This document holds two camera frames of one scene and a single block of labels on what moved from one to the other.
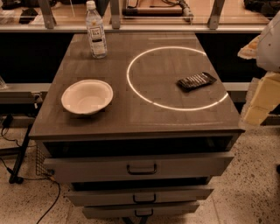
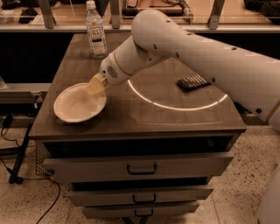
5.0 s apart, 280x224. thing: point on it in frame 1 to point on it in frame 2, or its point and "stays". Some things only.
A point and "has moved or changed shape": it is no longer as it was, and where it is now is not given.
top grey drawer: x=196 y=167 stays
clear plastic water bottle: x=95 y=32 stays
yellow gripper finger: x=262 y=97 to x=109 y=71
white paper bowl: x=87 y=96 has moved or changed shape
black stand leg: x=14 y=178 stays
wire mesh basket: x=42 y=152 stays
